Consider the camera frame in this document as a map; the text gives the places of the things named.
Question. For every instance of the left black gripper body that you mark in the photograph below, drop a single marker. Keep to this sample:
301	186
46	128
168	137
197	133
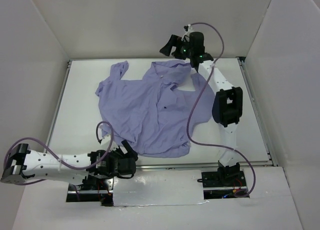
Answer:
122	155

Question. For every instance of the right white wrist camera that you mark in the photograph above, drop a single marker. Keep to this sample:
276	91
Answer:
188	30

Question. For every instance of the silver foil tape panel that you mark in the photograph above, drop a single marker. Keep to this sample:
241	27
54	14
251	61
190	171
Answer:
159	188

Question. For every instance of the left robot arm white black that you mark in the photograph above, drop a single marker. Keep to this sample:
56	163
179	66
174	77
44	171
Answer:
88	169

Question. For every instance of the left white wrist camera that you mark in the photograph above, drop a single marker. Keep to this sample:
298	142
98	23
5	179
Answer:
106	140

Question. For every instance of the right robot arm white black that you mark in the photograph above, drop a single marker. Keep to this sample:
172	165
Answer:
226	108

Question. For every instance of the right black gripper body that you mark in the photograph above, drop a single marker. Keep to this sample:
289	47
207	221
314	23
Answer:
176	48

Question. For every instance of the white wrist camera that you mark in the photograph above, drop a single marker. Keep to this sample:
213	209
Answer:
188	30
106	140

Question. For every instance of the lavender zip-up jacket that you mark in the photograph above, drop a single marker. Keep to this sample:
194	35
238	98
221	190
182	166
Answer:
156	114

